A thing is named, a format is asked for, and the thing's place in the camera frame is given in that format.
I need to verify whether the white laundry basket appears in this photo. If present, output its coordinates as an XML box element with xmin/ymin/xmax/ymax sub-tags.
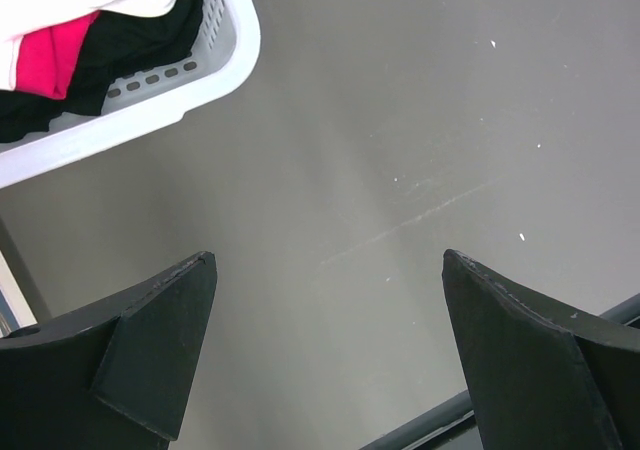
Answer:
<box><xmin>1</xmin><ymin>0</ymin><xmax>261</xmax><ymax>187</ymax></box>

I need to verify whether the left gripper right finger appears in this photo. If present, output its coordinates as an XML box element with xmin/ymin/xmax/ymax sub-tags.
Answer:
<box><xmin>442</xmin><ymin>249</ymin><xmax>639</xmax><ymax>449</ymax></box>

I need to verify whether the red t shirt in basket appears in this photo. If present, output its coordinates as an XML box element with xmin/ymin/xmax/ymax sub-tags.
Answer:
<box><xmin>14</xmin><ymin>11</ymin><xmax>100</xmax><ymax>100</ymax></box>

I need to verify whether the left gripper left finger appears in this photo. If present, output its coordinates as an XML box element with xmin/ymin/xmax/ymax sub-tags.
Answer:
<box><xmin>1</xmin><ymin>251</ymin><xmax>218</xmax><ymax>449</ymax></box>

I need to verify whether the black t shirt in basket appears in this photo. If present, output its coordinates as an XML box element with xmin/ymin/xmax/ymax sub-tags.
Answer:
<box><xmin>1</xmin><ymin>0</ymin><xmax>203</xmax><ymax>144</ymax></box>

